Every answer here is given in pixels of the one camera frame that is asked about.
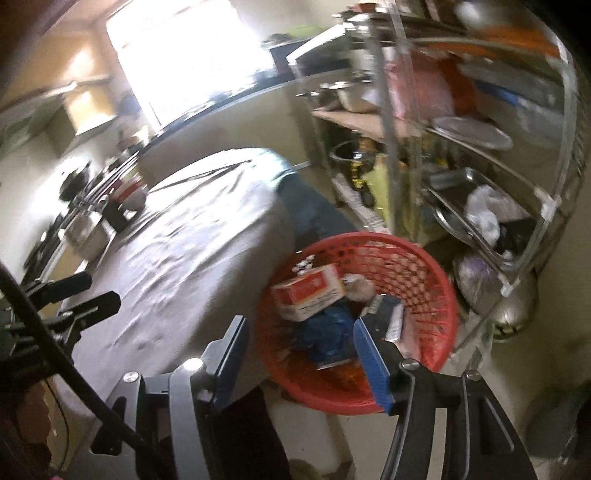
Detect white purple medicine box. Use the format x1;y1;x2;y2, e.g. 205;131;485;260
361;294;405;343

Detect blue plastic bag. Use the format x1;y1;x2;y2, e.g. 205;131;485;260
294;303;358;370

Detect orange white medicine box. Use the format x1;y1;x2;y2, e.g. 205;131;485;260
270;264;346;322

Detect white tissue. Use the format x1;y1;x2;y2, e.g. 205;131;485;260
342;273;376;303

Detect white basin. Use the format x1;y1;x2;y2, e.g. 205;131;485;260
65;212;111;262

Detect red plastic mesh basket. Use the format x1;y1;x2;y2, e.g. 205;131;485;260
256;232;458;415

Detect black chopstick holder cup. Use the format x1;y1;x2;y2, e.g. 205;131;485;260
102;200;135;234

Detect black wok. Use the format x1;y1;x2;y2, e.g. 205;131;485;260
58;161;91;202

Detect red white stacked bowls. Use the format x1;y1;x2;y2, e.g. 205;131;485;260
111;174;147;212

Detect grey tablecloth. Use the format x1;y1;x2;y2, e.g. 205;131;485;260
50;151;297;444

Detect long thin stick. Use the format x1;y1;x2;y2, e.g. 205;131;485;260
150;160;252;193

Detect steel tray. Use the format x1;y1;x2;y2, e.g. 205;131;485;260
424;167;536;272

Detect white plastic bag in tray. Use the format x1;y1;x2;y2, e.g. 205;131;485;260
464;185;530;246

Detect yellow plastic bag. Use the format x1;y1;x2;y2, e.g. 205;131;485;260
366;153;409;230

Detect cooking oil bottle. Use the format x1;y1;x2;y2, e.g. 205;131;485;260
351;137;376;209

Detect metal storage rack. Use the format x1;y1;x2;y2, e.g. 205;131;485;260
287;1;590;341

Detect steel pot with lid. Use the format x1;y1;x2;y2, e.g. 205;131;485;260
320;80;379;114

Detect pink plastic bag on rack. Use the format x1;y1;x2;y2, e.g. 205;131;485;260
385;50;477;121

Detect black microwave oven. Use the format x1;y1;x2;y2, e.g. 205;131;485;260
264;33;322;76

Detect black cable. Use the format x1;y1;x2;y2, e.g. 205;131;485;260
0;262;144;453

